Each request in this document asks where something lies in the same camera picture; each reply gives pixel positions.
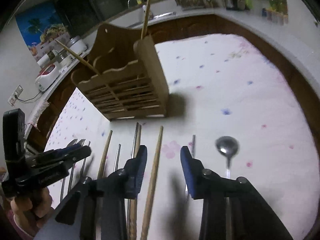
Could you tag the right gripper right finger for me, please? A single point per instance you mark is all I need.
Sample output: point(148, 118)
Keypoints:
point(251, 215)

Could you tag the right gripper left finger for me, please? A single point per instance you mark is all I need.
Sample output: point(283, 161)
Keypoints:
point(76, 216)

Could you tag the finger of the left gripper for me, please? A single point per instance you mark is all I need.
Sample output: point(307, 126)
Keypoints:
point(62, 151)
point(67, 159)

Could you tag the wooden chopstick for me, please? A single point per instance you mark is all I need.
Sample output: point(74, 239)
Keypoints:
point(103, 157)
point(132, 233)
point(78, 57)
point(151, 189)
point(146, 19)

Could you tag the steel spoon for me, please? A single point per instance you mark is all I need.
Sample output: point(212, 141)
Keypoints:
point(228, 147)

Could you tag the steel kitchen sink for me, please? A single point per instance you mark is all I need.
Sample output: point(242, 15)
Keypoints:
point(167, 14)

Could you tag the person's left hand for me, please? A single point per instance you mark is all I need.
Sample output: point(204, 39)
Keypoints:
point(29, 217)

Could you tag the steel fork left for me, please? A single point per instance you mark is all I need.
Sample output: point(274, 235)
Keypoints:
point(73, 142)

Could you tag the wooden chopstick beside steel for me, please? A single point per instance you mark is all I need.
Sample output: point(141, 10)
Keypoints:
point(132, 233)

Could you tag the steel chopstick far left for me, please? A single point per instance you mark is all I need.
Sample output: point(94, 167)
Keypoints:
point(87, 143)

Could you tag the steel chopstick middle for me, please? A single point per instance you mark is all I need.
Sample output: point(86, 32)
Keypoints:
point(116, 161)

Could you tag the white pink rice cooker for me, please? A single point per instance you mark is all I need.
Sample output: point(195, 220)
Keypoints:
point(47, 77)

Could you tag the steel chopstick right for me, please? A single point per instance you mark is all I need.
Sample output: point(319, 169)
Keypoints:
point(132, 156)

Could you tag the floral white tablecloth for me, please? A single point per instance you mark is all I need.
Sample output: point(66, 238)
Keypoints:
point(222, 85)

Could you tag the wooden utensil holder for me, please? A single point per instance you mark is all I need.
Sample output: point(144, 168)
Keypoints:
point(122, 76)

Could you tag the steel faucet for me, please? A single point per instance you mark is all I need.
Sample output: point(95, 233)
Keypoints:
point(132, 3)

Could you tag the wall power outlet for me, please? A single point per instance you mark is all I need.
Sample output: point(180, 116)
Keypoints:
point(13, 98)

